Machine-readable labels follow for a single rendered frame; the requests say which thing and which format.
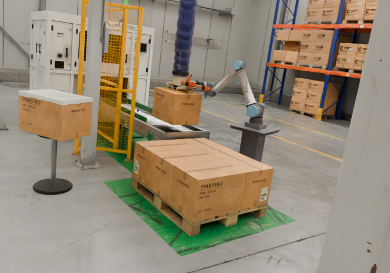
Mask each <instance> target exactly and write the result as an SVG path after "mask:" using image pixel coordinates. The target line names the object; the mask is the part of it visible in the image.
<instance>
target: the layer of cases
mask: <svg viewBox="0 0 390 273"><path fill-rule="evenodd" d="M273 170H274V168H272V167H270V166H268V165H266V164H263V163H261V162H258V161H256V160H254V159H252V158H249V157H247V156H245V155H243V154H240V153H238V152H236V151H233V150H231V149H229V148H226V147H224V146H222V145H220V144H217V143H215V142H213V141H211V140H208V139H205V138H195V139H176V140H157V141H139V142H135V152H134V159H133V172H132V175H133V176H135V177H136V178H137V179H138V180H139V181H141V182H142V183H143V184H144V185H146V186H147V187H149V188H150V189H151V190H152V191H154V192H155V193H156V194H157V195H159V196H160V197H161V198H162V199H164V200H165V201H166V202H168V203H169V204H170V205H171V206H173V207H174V208H175V209H176V210H178V211H179V212H181V213H182V214H183V215H184V216H185V217H187V218H188V219H189V220H190V221H192V222H194V221H199V220H203V219H207V218H210V217H215V216H219V215H222V214H227V213H231V212H236V211H239V210H243V209H248V208H252V207H255V206H260V205H264V204H267V203H268V199H269V193H270V186H271V182H272V176H273Z"/></svg>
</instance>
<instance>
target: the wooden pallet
mask: <svg viewBox="0 0 390 273"><path fill-rule="evenodd" d="M131 187H132V188H133V189H134V190H136V191H137V192H138V193H140V194H141V196H143V197H144V198H145V199H147V200H148V201H149V202H150V203H151V204H152V205H153V206H155V207H156V208H157V209H158V210H159V211H160V212H162V213H163V214H164V215H165V216H167V217H168V218H169V219H170V220H171V221H172V222H174V223H175V224H176V225H177V226H178V227H179V228H180V229H182V230H183V231H184V232H185V233H187V234H188V235H189V236H190V237H191V236H195V235H199V233H200V224H205V223H209V222H212V221H216V220H217V221H218V222H220V223H221V224H223V225H224V226H225V227H228V226H231V225H235V224H237V218H238V215H239V214H243V213H248V212H251V213H252V214H254V215H256V216H257V217H259V218H260V217H264V216H266V211H267V207H268V204H264V205H260V206H255V207H252V208H248V209H243V210H239V211H236V212H231V213H227V214H222V215H219V216H215V217H210V218H207V219H203V220H199V221H194V222H192V221H190V220H189V219H188V218H187V217H185V216H184V215H183V214H182V213H181V212H179V211H178V210H176V209H175V208H174V207H173V206H171V205H170V204H169V203H168V202H166V201H165V200H164V199H162V198H161V197H160V196H159V195H157V194H156V193H155V192H154V191H152V190H151V189H150V188H149V187H147V186H146V185H144V184H143V183H142V182H141V181H139V180H138V179H137V178H136V177H135V176H133V175H132V182H131ZM145 187H146V188H147V189H148V190H149V191H151V192H152V193H153V194H154V195H152V194H151V193H149V192H148V191H147V190H146V189H145ZM169 207H171V208H172V209H173V210H174V211H176V212H177V213H178V214H180V215H181V216H182V217H183V219H182V218H181V217H179V216H178V215H177V214H176V213H175V212H173V211H172V210H171V209H170V208H169Z"/></svg>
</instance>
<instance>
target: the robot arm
mask: <svg viewBox="0 0 390 273"><path fill-rule="evenodd" d="M233 68H234V69H233V70H232V71H231V72H230V73H229V74H228V75H227V76H225V77H224V79H223V80H221V81H220V83H218V84H217V85H216V86H215V87H214V84H213V83H212V82H205V81H204V82H201V83H200V82H199V81H191V82H194V84H197V85H202V86H209V87H211V88H214V90H213V89H211V88H210V90H213V91H205V93H204V97H205V98H208V99H210V98H211V97H214V96H216V94H217V93H218V92H219V91H220V90H221V89H222V88H223V87H224V86H225V85H226V84H227V83H229V82H230V81H231V80H232V79H233V78H234V77H235V76H236V75H237V76H238V79H239V81H240V85H241V88H242V90H243V93H244V97H245V100H246V102H247V105H246V107H247V114H248V116H250V117H251V118H250V120H249V123H253V124H256V125H263V112H264V108H265V104H262V103H258V102H257V101H255V99H254V95H253V93H252V90H251V86H250V83H249V81H248V78H247V74H246V72H245V62H243V61H240V60H237V61H235V62H234V63H233Z"/></svg>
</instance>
